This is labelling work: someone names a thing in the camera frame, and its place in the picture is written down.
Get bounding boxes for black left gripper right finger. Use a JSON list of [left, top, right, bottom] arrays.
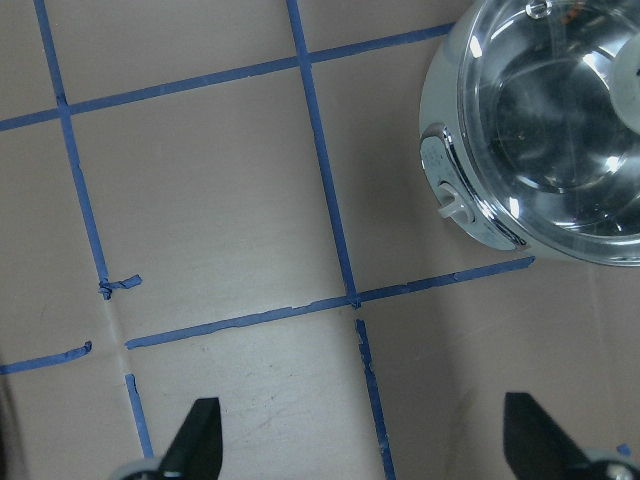
[[503, 392, 591, 479]]

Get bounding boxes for pale green electric pot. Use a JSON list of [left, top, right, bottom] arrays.
[[419, 1, 639, 267]]

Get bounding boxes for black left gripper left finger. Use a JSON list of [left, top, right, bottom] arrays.
[[158, 398, 222, 480]]

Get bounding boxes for glass pot lid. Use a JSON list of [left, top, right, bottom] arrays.
[[459, 1, 639, 248]]

